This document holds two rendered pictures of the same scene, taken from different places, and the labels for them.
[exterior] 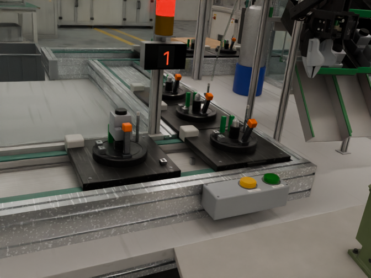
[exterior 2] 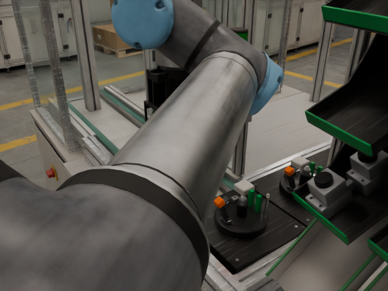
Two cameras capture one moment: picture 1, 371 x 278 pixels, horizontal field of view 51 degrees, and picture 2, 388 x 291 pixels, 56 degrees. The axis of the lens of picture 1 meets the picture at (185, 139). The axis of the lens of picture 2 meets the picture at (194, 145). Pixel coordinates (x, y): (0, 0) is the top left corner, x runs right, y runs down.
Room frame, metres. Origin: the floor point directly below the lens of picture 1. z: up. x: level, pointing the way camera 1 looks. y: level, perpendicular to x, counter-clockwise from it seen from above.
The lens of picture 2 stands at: (0.84, -0.86, 1.60)
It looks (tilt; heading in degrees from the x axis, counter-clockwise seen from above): 28 degrees down; 82
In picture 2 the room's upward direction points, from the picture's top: straight up
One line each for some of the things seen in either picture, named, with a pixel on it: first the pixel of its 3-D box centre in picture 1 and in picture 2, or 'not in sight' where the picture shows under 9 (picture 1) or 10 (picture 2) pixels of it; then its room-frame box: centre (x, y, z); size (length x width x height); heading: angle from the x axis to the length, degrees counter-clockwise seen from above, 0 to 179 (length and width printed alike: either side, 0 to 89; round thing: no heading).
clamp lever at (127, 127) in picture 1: (125, 137); not in sight; (0.88, 0.14, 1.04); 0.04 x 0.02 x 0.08; 27
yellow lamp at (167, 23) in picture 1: (164, 25); not in sight; (1.09, 0.09, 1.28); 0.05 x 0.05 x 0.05
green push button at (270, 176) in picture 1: (271, 180); not in sight; (0.87, -0.22, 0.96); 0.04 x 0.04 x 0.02
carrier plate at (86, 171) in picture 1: (120, 158); not in sight; (0.91, 0.16, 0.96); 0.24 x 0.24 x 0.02; 27
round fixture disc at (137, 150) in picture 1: (120, 151); not in sight; (0.91, 0.16, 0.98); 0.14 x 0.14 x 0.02
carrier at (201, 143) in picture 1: (234, 129); (242, 207); (1.06, -0.14, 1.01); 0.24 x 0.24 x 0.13; 27
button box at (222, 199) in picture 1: (245, 194); not in sight; (0.84, -0.16, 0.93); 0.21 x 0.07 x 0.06; 117
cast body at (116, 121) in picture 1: (119, 121); not in sight; (0.92, 0.17, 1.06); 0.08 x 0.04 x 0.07; 27
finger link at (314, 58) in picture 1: (314, 59); not in sight; (0.88, -0.27, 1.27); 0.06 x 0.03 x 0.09; 27
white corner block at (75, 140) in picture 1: (74, 144); not in sight; (0.96, 0.30, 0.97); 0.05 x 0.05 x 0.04; 27
